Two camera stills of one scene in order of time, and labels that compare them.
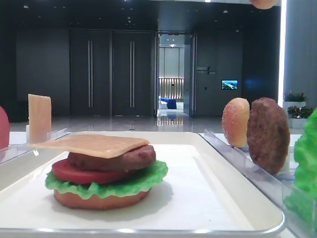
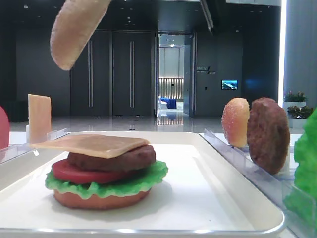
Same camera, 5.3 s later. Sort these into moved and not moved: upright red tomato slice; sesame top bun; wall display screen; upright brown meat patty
Moved: sesame top bun
Not moved: upright red tomato slice; upright brown meat patty; wall display screen
